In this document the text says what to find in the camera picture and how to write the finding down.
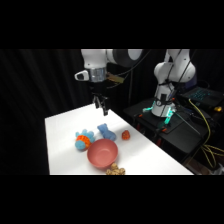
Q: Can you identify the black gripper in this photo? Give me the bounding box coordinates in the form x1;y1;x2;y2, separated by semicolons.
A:
88;80;110;117

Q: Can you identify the tan plush toy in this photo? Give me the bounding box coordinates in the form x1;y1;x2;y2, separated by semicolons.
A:
105;162;127;176

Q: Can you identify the pink bowl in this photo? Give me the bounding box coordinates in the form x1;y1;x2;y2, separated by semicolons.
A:
86;138;119;170

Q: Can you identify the red ball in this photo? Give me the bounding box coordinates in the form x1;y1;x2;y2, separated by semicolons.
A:
121;129;131;141

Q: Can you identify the blue bear toy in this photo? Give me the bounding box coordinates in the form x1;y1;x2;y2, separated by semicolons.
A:
96;123;118;142

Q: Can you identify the black laptop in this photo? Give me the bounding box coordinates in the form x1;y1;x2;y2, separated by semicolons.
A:
181;86;224;112

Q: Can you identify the yellow cable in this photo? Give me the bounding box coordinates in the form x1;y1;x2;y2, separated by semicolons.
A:
187;98;224;170

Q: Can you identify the blue orange plush toy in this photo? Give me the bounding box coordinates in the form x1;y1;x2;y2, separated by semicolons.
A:
74;128;96;151

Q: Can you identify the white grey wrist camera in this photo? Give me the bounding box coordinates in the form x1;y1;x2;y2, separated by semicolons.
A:
74;69;91;82

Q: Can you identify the black robot stand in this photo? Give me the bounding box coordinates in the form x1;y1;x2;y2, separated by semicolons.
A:
123;97;224;165

